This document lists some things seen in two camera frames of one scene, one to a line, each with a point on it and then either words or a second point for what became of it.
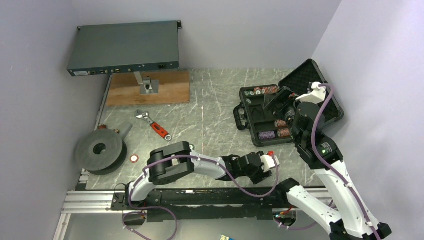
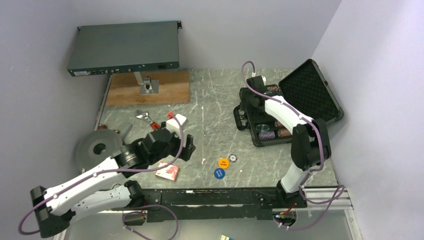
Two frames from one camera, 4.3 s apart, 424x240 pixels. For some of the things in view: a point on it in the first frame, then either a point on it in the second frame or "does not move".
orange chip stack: (283, 132) does not move
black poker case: (261, 108) does not move
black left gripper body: (258, 175) to (174, 146)
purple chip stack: (267, 135) does not move
